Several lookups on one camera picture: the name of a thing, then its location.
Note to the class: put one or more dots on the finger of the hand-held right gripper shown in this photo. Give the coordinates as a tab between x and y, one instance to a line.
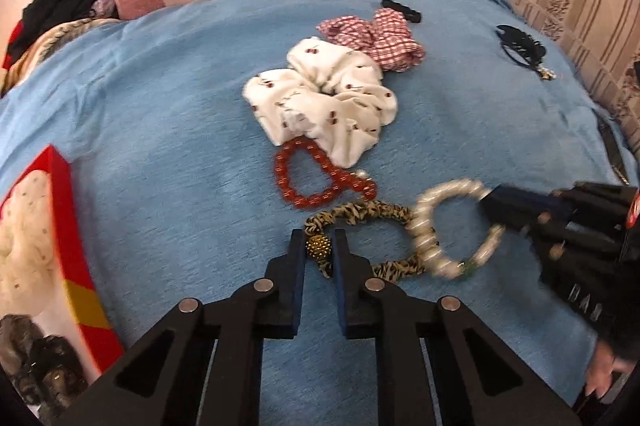
525	198
505	216

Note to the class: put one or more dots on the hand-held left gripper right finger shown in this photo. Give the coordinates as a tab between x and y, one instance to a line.
342	266

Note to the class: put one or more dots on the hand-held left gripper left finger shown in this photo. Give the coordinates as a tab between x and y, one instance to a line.
299	266

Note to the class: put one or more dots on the red box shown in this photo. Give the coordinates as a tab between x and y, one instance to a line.
62	216

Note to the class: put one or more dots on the person's right hand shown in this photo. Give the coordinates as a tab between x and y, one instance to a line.
607	368

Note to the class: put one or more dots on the black phone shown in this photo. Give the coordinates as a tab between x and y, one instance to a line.
614	156

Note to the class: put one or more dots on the black claw hair clip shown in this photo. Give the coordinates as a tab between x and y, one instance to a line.
515	38

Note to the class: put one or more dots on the white cherry print scrunchie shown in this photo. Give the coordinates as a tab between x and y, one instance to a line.
350	96

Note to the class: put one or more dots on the blue blanket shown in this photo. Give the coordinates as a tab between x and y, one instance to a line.
175	116

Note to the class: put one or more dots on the red checked scrunchie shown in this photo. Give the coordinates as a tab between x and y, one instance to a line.
395	41

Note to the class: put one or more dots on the dark patterned scrunchie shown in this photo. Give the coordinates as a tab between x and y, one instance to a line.
45	361

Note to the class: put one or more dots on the cream scrunchie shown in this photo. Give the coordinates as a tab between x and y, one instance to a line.
25	236

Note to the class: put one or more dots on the tan patterned cloth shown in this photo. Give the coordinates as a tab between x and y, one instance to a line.
45	46

